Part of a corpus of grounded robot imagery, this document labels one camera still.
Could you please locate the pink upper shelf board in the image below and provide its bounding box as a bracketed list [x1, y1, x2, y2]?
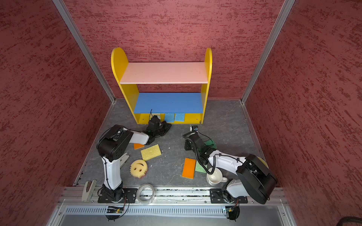
[120, 62, 212, 84]

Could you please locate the yellow cup with pens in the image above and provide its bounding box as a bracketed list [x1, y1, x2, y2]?
[258, 157, 269, 168]

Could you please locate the yellow shelf unit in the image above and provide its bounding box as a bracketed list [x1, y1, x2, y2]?
[111, 48, 213, 124]

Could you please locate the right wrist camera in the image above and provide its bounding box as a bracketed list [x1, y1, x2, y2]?
[190, 125, 199, 132]

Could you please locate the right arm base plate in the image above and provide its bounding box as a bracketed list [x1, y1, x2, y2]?
[209, 188, 248, 204]

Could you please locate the blue lower shelf board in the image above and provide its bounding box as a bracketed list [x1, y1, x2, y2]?
[133, 93, 203, 114]

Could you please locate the aluminium rail front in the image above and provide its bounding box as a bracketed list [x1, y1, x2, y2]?
[56, 186, 289, 206]

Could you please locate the grey stapler on table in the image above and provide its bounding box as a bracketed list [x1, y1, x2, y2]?
[119, 153, 130, 168]

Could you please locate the beige stapler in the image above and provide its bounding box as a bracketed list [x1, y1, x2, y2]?
[82, 180, 97, 202]

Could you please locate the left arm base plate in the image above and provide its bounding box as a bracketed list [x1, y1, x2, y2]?
[98, 188, 138, 204]

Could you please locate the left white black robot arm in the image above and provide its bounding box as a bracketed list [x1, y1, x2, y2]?
[96, 116, 172, 201]

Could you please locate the green scrub sponge dark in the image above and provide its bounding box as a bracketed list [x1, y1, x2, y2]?
[204, 139, 217, 149]

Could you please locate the light green sponge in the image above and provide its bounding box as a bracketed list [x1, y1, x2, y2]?
[195, 162, 206, 173]

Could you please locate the white ceramic mug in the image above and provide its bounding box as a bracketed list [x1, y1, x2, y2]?
[206, 168, 228, 186]

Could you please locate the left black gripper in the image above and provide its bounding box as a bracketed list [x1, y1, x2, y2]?
[154, 121, 173, 137]

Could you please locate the clear tape roll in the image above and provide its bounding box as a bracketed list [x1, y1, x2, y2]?
[136, 184, 156, 205]

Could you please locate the orange sponge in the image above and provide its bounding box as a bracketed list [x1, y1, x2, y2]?
[133, 143, 145, 150]
[182, 158, 197, 179]

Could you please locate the yellow smiley face sponge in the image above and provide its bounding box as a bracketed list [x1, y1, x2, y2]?
[130, 159, 148, 179]

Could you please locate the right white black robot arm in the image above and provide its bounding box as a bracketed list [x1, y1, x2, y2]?
[183, 131, 278, 204]

